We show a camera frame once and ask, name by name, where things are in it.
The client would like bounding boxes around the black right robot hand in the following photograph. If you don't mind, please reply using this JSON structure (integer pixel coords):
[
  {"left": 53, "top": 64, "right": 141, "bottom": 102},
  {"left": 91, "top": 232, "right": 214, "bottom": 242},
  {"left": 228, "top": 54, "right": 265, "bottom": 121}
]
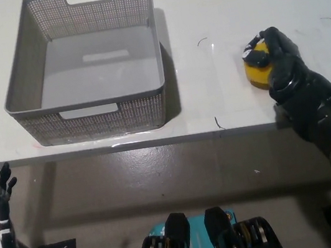
[{"left": 237, "top": 17, "right": 331, "bottom": 161}]

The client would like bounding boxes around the yellow rubber duck toy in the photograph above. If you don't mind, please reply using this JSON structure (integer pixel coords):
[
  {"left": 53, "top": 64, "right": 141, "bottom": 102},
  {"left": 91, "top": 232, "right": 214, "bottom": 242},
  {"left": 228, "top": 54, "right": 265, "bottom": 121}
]
[{"left": 240, "top": 43, "right": 277, "bottom": 94}]

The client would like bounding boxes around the gray perforated plastic basket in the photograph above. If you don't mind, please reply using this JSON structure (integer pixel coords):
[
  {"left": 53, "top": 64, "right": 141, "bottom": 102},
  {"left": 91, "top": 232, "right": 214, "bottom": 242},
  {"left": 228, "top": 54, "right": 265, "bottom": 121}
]
[{"left": 0, "top": 0, "right": 174, "bottom": 154}]

